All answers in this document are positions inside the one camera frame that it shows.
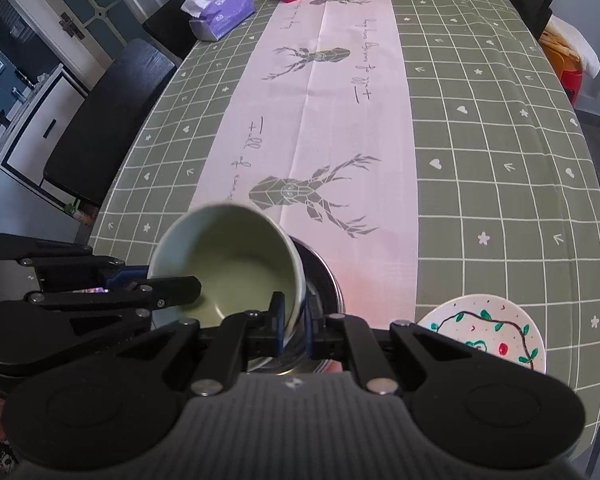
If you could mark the green checkered tablecloth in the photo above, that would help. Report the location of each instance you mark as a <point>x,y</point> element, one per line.
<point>480,110</point>

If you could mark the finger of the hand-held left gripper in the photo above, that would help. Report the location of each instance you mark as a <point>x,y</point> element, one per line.
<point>70,260</point>
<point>130,295</point>

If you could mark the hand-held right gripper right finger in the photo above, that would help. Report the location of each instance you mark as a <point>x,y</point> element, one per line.
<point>307,329</point>

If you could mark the orange steel-lined bowl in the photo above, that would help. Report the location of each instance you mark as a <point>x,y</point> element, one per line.
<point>325,280</point>

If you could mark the white cabinet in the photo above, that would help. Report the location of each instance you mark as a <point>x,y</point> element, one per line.
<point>35,125</point>

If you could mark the glass panel door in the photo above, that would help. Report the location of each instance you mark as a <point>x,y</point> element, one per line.
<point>80,0</point>

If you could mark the purple tissue pack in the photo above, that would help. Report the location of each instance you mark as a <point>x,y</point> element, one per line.
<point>225,12</point>

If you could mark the green ceramic bowl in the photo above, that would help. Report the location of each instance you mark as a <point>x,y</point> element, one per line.
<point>230,260</point>

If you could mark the white deer-print table runner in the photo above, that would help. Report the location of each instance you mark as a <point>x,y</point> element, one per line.
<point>355,135</point>

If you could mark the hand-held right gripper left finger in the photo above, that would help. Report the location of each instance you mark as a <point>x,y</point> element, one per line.
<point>279,321</point>

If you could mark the white cloth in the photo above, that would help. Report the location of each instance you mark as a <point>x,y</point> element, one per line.
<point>582,50</point>

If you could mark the white painted plate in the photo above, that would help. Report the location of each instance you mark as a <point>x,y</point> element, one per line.
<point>480,320</point>

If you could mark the orange stool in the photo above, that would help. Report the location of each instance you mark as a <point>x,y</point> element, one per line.
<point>562,67</point>

